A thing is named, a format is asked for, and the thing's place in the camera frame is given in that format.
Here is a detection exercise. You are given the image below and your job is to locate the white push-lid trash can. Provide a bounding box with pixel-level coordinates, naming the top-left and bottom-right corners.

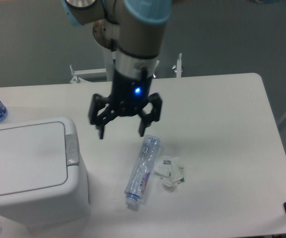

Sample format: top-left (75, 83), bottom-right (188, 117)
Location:
top-left (0, 117), bottom-right (91, 227)

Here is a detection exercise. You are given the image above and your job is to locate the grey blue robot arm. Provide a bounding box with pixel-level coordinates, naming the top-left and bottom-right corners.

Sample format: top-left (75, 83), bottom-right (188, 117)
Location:
top-left (62, 0), bottom-right (172, 137)

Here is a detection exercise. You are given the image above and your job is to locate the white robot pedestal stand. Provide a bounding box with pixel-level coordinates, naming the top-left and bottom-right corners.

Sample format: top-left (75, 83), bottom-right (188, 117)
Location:
top-left (69, 49), bottom-right (183, 84)

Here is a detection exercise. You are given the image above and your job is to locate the clear empty plastic bottle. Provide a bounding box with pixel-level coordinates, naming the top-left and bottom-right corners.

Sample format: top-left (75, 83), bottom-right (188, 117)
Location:
top-left (124, 135), bottom-right (161, 210)

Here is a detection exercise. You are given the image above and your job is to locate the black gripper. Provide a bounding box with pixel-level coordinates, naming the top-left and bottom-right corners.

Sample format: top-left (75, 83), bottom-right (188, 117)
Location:
top-left (88, 68), bottom-right (163, 139)

